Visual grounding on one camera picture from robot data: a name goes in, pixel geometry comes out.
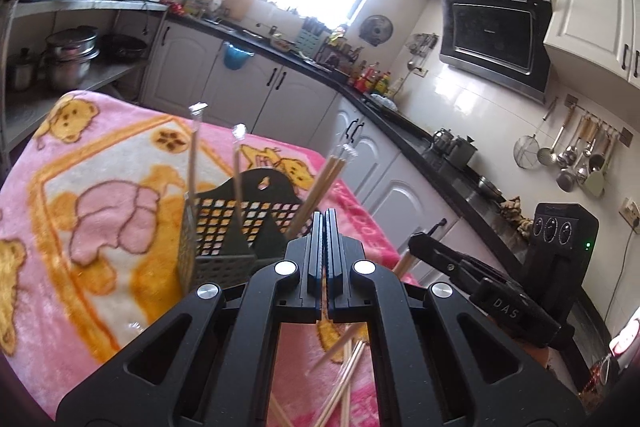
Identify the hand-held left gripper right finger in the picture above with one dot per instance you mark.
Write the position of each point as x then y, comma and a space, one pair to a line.
335, 252

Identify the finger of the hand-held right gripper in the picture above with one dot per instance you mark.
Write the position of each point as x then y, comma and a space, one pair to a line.
445, 274
450, 254

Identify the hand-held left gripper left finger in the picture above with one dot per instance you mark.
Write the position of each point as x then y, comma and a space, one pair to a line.
312, 252

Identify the chopstick pair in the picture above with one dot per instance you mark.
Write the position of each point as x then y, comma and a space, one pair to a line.
320, 187
402, 264

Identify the grey plastic utensil holder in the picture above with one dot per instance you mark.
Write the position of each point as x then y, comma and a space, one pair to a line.
220, 269

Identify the bunch of bamboo chopsticks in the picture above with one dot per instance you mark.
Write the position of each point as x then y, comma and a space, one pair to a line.
192, 157

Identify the row of hanging steel utensils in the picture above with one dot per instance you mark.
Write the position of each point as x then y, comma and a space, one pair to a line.
595, 182

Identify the ginger roots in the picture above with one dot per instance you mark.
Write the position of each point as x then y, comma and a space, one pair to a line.
517, 214

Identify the steel lidded jug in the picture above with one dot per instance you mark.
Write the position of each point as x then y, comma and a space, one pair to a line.
464, 153

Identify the hanging steel ladle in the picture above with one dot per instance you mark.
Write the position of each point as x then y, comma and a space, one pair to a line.
546, 154

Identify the small steel kettle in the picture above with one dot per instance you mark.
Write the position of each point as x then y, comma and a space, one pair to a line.
442, 142

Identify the black kitchen countertop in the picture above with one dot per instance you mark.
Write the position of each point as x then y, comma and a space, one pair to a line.
415, 132

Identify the white kitchen base cabinets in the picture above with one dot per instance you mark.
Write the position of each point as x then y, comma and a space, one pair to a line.
300, 107

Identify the row of condiment bottles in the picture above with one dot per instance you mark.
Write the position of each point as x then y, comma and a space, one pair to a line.
375, 82

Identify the hanging kitchen tools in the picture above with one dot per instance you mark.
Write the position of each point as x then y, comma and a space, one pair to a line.
422, 49

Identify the blue hanging plastic basket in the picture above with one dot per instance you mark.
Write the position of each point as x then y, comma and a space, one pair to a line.
237, 57

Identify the knife block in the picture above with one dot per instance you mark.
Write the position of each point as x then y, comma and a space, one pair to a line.
311, 41

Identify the pink printed bear blanket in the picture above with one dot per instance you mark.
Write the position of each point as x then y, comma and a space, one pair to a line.
100, 307

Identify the black range hood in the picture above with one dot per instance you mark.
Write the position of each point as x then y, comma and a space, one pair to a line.
495, 37

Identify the white upper cabinet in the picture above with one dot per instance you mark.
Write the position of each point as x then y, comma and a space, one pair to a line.
590, 17

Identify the yellow packet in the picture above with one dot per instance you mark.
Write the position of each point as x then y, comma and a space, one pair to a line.
197, 2

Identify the black wok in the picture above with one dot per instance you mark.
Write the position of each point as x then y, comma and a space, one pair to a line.
122, 48

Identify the red packet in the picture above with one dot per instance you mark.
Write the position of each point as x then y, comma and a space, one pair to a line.
176, 7

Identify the stacked steel pots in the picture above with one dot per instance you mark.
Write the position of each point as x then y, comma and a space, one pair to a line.
70, 62

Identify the metal shelf table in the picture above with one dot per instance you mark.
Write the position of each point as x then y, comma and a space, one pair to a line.
90, 4

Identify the small lidded steel pot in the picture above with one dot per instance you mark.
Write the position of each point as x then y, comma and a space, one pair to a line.
22, 72

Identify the white wall socket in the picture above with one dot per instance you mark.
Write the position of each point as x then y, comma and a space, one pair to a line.
630, 212
421, 72

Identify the small wall fan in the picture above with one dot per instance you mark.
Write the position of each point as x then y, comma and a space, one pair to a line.
376, 30

